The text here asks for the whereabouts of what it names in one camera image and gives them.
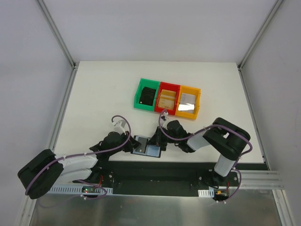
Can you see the white cable duct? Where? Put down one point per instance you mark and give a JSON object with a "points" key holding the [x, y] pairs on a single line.
{"points": [[78, 189], [206, 193]]}

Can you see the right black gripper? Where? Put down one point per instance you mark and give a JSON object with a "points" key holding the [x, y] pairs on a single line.
{"points": [[157, 139]]}

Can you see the black credit card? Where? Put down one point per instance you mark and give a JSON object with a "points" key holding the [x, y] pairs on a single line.
{"points": [[143, 141]]}

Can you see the gold cards in red bin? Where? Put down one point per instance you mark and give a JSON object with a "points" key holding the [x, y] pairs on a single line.
{"points": [[166, 99]]}

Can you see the yellow plastic bin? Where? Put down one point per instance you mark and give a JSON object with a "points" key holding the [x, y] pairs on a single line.
{"points": [[193, 91]]}

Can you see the left aluminium table rail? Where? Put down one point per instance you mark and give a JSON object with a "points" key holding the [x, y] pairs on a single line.
{"points": [[61, 112]]}

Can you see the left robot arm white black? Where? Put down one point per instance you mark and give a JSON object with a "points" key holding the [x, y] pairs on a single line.
{"points": [[46, 169]]}

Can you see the right white cable duct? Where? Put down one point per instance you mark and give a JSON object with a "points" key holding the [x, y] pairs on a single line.
{"points": [[206, 193]]}

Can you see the left white cable duct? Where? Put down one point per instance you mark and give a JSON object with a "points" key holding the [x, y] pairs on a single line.
{"points": [[78, 189]]}

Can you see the right aluminium table rail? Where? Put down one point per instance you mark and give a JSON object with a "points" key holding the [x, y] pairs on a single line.
{"points": [[253, 118]]}

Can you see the black leather card holder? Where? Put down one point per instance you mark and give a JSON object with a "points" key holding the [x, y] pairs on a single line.
{"points": [[151, 150]]}

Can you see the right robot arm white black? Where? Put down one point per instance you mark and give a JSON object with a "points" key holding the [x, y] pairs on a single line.
{"points": [[228, 139]]}

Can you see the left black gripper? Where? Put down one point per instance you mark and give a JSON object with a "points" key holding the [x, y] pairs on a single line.
{"points": [[131, 143]]}

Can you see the aluminium table rail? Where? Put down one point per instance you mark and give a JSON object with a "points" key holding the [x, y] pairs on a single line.
{"points": [[61, 112], [253, 118]]}

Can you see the white cards in yellow bin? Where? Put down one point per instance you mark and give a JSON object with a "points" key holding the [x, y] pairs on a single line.
{"points": [[187, 103]]}

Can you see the green plastic bin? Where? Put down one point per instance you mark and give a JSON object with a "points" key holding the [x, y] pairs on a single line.
{"points": [[145, 83]]}

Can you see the red plastic bin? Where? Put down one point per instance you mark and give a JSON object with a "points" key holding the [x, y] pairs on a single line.
{"points": [[168, 86]]}

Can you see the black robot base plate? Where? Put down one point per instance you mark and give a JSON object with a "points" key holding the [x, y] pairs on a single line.
{"points": [[182, 179]]}

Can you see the left aluminium frame post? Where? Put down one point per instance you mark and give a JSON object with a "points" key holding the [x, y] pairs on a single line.
{"points": [[56, 33]]}

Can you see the right aluminium frame post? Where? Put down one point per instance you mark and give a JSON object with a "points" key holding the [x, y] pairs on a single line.
{"points": [[267, 21]]}

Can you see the black cards in green bin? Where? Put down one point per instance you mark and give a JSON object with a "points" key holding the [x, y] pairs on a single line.
{"points": [[147, 96]]}

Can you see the aluminium frame post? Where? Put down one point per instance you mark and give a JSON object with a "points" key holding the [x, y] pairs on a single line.
{"points": [[267, 21], [56, 33]]}

